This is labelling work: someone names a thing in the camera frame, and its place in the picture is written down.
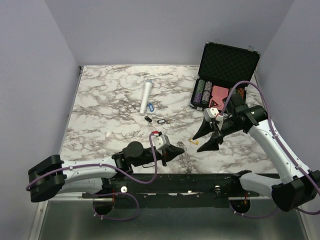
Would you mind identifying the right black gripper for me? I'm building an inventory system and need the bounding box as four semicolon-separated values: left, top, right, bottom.
192;114;243;152

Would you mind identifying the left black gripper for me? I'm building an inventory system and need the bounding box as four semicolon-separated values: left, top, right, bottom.
132;144;185;168

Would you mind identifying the yellow key tag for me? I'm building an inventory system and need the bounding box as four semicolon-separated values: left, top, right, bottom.
188;137;199;145

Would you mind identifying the large metal keyring disc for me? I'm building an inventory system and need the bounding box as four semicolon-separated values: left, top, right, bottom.
177;141;193;174

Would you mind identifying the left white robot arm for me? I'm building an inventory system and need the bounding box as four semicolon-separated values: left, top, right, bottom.
26;141;185;203

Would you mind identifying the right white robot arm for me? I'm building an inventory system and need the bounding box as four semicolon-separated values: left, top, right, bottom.
193;93;320;212

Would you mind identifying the black key tag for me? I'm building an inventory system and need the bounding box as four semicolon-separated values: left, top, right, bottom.
157;119;167;124

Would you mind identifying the black key fob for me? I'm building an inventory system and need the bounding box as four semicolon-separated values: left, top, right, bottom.
144;116;152;123

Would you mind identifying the pink playing card deck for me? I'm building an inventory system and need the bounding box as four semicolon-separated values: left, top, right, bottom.
209;85;229;111

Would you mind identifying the blue key tag far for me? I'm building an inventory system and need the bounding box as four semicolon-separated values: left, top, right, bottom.
148;103;155;112

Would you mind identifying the black poker chip case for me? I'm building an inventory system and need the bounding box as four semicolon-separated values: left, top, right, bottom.
190;42;261;111

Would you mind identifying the white microphone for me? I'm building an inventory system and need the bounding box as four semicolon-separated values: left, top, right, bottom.
139;79;153;115

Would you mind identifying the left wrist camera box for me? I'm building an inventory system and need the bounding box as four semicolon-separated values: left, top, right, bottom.
152;134;171;151

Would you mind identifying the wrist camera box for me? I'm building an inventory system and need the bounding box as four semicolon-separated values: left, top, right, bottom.
152;134;171;151
203;107;224;123

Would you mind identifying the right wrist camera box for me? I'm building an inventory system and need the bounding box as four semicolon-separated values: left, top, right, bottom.
203;107;224;123

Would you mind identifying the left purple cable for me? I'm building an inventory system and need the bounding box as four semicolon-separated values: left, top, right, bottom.
26;131;161;222

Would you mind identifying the purple cable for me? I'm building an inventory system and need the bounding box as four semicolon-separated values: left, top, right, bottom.
219;80;320;218
26;131;161;222

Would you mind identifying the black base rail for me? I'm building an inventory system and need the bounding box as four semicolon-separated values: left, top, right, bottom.
92;173;259;214

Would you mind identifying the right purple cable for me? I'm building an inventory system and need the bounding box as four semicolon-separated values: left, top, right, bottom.
219;80;320;218

